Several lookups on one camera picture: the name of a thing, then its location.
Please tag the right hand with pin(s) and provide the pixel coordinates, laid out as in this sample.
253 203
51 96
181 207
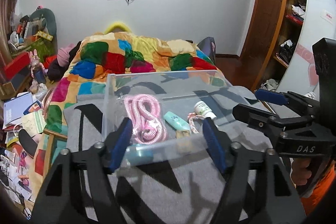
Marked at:
300 174

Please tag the brown wooden door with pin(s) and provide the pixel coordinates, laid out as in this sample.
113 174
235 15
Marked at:
257 44

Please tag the yellow plush pillow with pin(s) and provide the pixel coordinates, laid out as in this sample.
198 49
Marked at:
117 27

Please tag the mint green lotion bottle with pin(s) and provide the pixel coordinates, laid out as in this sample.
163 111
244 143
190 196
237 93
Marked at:
176 122

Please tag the clear plastic storage bin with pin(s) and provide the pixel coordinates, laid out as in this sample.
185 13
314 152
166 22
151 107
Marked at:
167 110

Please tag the grey black patterned blanket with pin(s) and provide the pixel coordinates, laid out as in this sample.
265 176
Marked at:
183 190

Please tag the colourful patchwork quilt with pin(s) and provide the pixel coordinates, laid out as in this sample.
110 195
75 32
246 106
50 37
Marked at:
98 55

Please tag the pink bunny toy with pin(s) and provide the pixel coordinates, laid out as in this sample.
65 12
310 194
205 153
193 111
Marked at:
38 71

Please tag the wooden shelf unit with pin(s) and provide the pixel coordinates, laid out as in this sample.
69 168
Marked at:
280 47

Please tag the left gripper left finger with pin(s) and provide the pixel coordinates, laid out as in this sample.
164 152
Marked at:
116 144

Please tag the green grey plush cushion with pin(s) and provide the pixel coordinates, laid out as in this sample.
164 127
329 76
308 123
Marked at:
43 20

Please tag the purple backpack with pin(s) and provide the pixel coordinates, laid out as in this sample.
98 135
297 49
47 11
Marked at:
208 47

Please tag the blue white booklet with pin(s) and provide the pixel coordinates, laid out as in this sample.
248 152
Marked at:
14 108

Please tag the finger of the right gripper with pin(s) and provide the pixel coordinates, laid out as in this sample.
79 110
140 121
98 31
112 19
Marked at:
251 116
271 97

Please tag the red box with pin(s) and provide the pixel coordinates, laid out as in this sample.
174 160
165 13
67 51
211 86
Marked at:
16 65

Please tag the white medicine bottle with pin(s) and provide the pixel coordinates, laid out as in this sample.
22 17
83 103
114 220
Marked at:
202 109

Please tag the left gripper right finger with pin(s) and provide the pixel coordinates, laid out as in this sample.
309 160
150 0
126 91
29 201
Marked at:
218 145

